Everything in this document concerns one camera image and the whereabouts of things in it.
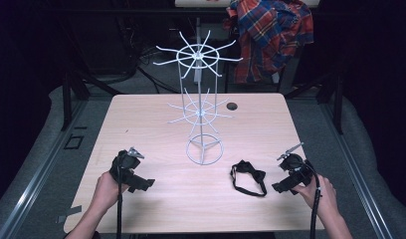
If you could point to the black bow tie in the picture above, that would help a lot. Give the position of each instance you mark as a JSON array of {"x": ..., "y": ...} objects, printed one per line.
[{"x": 252, "y": 174}]

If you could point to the grey metal stand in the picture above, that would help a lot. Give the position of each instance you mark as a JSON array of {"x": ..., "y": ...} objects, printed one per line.
[{"x": 198, "y": 43}]

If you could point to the grey tape strip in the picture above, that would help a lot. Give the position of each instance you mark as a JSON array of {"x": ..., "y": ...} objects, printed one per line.
[{"x": 70, "y": 214}]

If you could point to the aluminium floor rail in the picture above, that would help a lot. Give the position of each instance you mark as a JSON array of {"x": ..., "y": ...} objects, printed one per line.
[
  {"x": 357, "y": 172},
  {"x": 35, "y": 179}
]

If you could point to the black metal frame stand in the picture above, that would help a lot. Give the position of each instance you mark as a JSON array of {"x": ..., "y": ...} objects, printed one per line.
[
  {"x": 71, "y": 96},
  {"x": 333, "y": 99}
]

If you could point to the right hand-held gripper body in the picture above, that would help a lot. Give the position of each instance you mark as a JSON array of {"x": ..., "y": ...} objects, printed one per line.
[{"x": 295, "y": 167}]

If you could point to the black table grommet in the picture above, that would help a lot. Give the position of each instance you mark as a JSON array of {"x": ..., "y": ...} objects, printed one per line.
[{"x": 231, "y": 106}]

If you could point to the red blue plaid shirt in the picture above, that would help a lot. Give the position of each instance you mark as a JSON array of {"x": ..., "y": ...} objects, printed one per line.
[{"x": 270, "y": 36}]

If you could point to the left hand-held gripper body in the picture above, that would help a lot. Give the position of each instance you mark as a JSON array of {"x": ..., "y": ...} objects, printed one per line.
[{"x": 126, "y": 163}]

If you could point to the person's right hand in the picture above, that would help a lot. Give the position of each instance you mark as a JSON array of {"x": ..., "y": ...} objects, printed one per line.
[{"x": 323, "y": 195}]

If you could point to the person's left hand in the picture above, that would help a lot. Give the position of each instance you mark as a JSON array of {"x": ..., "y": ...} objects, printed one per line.
[{"x": 106, "y": 192}]

